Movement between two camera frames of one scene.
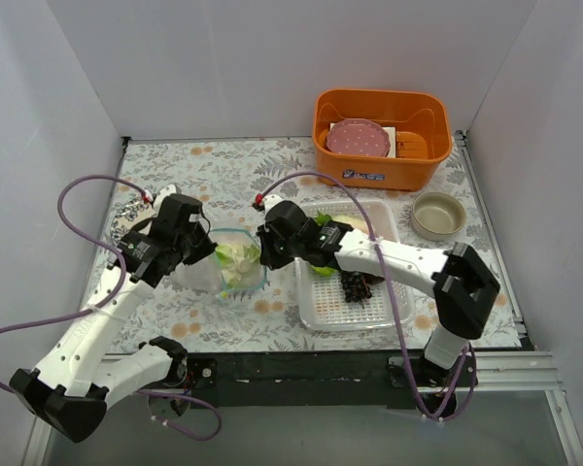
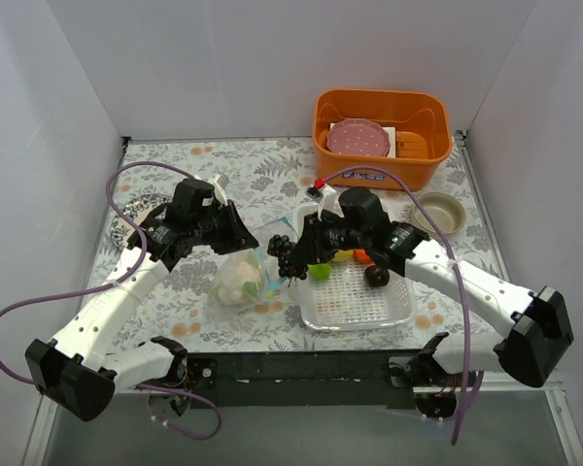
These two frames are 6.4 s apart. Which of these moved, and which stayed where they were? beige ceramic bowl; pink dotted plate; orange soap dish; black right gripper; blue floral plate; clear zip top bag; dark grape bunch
Moved: black right gripper; clear zip top bag; dark grape bunch
Stayed: beige ceramic bowl; pink dotted plate; orange soap dish; blue floral plate
